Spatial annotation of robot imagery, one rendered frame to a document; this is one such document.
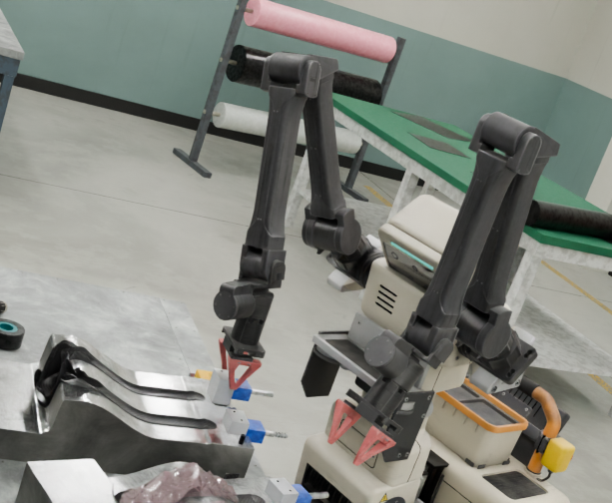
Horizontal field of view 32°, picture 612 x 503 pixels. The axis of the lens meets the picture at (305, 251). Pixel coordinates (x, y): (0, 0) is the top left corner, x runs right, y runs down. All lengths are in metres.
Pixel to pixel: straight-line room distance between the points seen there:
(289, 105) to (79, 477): 0.79
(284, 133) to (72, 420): 0.65
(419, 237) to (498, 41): 7.66
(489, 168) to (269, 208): 0.46
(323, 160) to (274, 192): 0.17
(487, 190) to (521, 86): 8.17
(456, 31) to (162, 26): 2.58
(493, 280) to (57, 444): 0.82
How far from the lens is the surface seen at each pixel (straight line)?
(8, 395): 2.04
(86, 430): 1.95
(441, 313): 1.86
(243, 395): 2.16
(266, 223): 2.05
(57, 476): 1.74
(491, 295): 1.95
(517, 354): 2.08
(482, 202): 1.82
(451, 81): 9.60
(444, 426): 2.55
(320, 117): 2.13
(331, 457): 2.33
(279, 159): 2.04
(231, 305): 2.02
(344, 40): 7.88
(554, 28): 10.01
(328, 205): 2.20
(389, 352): 1.82
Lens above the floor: 1.81
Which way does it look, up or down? 16 degrees down
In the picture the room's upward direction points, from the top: 20 degrees clockwise
